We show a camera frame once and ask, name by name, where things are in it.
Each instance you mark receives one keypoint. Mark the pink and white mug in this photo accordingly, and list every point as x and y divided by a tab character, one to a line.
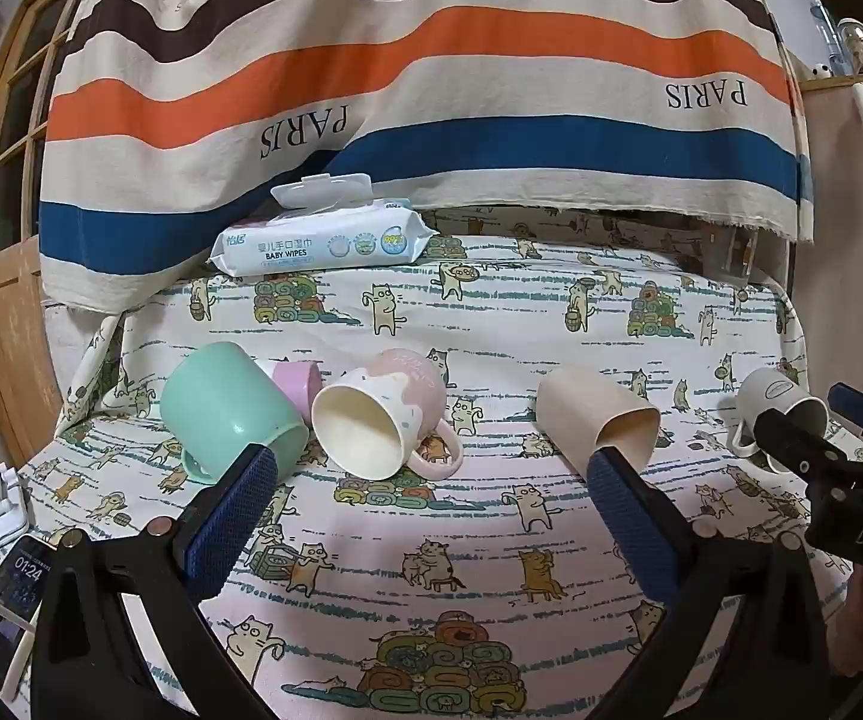
401	382

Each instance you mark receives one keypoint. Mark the small pink cup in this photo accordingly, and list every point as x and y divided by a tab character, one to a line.
298	384

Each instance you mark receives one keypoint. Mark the baby wipes pack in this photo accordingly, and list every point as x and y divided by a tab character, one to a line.
311	247

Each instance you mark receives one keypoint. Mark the white charger plug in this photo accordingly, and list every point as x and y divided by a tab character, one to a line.
0	510

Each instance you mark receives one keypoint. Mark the smartphone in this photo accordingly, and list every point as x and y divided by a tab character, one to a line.
11	592

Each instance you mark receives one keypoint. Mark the cat printed cloth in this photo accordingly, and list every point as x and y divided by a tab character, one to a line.
476	315

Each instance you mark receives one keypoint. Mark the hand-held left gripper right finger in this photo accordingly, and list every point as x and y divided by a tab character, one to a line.
626	517

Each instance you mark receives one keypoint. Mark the wooden door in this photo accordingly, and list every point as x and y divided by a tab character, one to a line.
15	300

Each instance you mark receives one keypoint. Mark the mint green cup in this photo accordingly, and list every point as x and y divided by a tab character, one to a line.
221	397

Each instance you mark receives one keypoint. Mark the striped cloth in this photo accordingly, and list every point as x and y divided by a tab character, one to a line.
476	37

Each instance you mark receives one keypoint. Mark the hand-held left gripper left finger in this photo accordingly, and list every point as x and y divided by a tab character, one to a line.
229	525

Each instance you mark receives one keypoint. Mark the beige cup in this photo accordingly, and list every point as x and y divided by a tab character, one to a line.
581	405

